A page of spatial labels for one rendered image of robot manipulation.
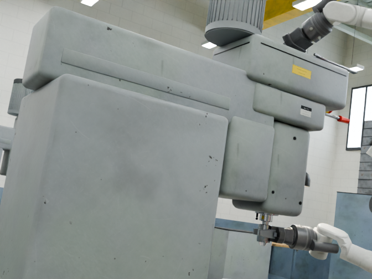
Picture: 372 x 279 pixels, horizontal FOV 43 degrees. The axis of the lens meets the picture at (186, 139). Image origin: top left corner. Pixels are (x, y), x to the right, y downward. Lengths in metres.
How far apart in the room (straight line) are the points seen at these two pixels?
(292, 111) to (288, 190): 0.27
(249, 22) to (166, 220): 0.75
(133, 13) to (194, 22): 1.33
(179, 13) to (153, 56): 8.13
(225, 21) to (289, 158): 0.52
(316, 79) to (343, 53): 10.62
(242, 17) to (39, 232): 0.95
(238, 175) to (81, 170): 0.56
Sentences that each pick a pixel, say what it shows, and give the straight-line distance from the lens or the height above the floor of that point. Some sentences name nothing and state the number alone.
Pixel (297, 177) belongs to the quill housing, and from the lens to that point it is 1.71.
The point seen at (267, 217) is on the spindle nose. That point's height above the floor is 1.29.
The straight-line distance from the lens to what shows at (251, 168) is 1.55.
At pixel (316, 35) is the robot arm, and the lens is 1.79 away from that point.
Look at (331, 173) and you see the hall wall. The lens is 11.69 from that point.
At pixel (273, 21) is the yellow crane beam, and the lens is 8.76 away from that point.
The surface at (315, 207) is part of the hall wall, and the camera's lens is 11.34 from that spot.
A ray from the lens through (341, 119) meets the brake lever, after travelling 1.87.
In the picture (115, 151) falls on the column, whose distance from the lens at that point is 1.19.
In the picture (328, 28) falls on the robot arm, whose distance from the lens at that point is 1.79.
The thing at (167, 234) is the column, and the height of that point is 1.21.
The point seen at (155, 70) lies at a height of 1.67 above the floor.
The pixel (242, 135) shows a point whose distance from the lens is 1.53.
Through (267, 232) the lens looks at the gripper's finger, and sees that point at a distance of 1.72.
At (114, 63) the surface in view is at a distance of 1.34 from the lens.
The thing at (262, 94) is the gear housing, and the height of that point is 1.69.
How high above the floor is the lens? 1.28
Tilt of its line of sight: 8 degrees up
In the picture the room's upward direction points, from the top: 8 degrees clockwise
